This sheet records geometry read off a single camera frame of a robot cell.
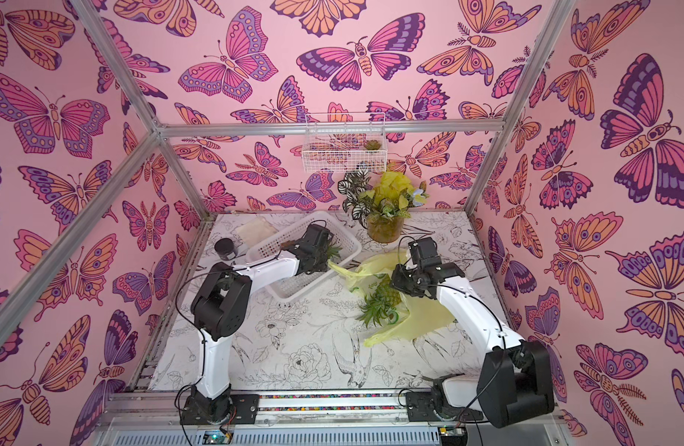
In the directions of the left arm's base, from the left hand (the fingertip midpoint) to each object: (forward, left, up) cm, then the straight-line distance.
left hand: (334, 241), depth 100 cm
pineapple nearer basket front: (-22, -16, -1) cm, 27 cm away
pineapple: (-1, +1, -4) cm, 4 cm away
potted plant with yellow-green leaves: (+8, -17, +10) cm, 21 cm away
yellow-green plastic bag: (-25, -23, -9) cm, 35 cm away
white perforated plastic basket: (-14, +14, -8) cm, 21 cm away
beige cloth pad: (+12, +33, -8) cm, 36 cm away
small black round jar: (0, +41, -4) cm, 41 cm away
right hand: (-18, -19, +4) cm, 27 cm away
